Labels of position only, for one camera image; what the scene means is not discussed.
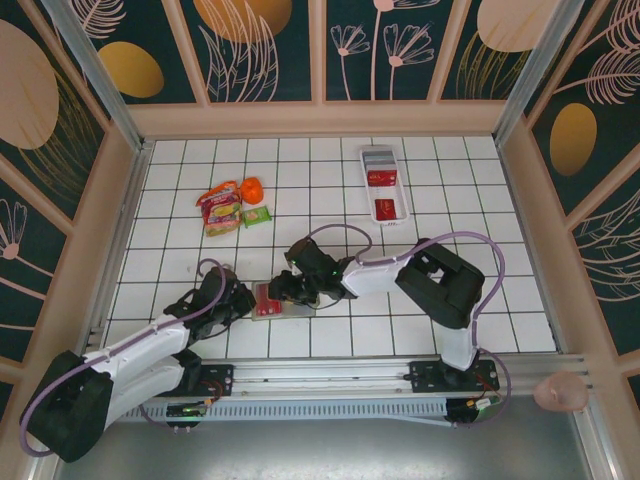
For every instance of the black circuit board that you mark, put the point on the black circuit board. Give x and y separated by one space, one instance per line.
475 406
185 411

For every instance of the aluminium side rail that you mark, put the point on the aluminium side rail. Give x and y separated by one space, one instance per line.
116 250

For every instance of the small green packet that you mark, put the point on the small green packet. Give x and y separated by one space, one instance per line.
257 217

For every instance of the light grey credit card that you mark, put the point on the light grey credit card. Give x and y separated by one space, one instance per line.
379 154

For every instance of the aluminium frame post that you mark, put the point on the aluminium frame post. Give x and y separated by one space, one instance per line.
104 85
536 75

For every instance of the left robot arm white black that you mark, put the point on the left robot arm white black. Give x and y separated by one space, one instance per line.
145 345

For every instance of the green card holder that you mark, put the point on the green card holder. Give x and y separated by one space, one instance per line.
300 311

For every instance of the blue-grey credit card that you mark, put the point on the blue-grey credit card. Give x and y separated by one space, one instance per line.
381 164

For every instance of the dark red credit card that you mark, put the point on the dark red credit card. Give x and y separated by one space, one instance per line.
385 210

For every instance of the yellow snack packet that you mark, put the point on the yellow snack packet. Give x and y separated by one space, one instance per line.
225 220

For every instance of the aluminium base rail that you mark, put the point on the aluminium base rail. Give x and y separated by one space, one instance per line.
320 377

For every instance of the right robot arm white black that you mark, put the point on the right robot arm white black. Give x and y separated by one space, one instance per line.
375 280

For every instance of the red snack packet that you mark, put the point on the red snack packet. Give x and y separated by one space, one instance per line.
220 195

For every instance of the orange toy fruit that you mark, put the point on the orange toy fruit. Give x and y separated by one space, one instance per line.
251 191

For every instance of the red credit card gold print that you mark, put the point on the red credit card gold print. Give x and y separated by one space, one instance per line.
382 178

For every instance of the white plastic card tray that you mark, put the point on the white plastic card tray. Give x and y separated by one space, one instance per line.
385 192

